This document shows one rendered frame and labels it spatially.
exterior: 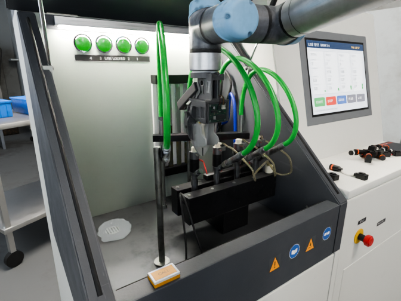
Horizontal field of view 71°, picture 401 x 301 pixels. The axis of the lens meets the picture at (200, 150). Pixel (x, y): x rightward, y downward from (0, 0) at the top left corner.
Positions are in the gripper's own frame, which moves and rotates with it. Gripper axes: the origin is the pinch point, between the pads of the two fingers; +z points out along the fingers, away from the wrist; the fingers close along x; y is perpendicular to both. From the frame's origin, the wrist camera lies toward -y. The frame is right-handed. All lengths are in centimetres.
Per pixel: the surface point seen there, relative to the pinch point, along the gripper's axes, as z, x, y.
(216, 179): 10.8, 7.5, -2.4
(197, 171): 5.8, -0.6, -0.4
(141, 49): -26.8, -2.3, -30.0
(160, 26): -29.6, -10.5, 0.1
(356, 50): -28, 86, -8
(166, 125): -10.4, -15.6, 11.4
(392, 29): -50, 213, -50
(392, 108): 9, 205, -37
